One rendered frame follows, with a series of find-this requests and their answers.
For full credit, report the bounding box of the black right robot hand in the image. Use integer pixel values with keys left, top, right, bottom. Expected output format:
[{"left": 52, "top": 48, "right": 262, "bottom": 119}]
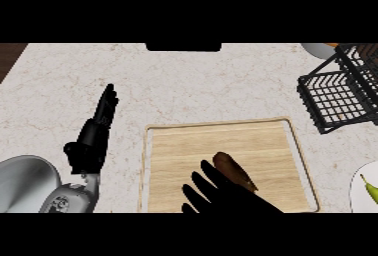
[{"left": 179, "top": 159, "right": 284, "bottom": 214}]

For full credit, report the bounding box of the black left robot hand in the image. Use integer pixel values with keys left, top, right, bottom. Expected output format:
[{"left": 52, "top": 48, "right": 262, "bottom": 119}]
[{"left": 61, "top": 83, "right": 120, "bottom": 175}]

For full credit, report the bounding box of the brown sweet potato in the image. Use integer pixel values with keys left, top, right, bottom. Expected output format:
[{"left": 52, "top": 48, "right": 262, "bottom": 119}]
[{"left": 210, "top": 151, "right": 259, "bottom": 194}]

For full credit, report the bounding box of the pale wooden tray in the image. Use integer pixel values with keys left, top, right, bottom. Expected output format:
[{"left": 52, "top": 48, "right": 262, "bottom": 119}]
[{"left": 137, "top": 116, "right": 321, "bottom": 214}]

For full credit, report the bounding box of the white plate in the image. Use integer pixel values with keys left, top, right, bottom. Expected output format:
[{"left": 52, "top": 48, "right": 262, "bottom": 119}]
[{"left": 348, "top": 161, "right": 378, "bottom": 214}]

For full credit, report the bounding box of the green banana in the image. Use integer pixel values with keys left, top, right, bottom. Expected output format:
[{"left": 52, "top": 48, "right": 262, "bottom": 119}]
[{"left": 358, "top": 173, "right": 378, "bottom": 205}]

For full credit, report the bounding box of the black wire tiered basket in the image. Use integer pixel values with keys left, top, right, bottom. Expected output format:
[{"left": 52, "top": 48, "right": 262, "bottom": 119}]
[{"left": 295, "top": 42, "right": 378, "bottom": 135}]

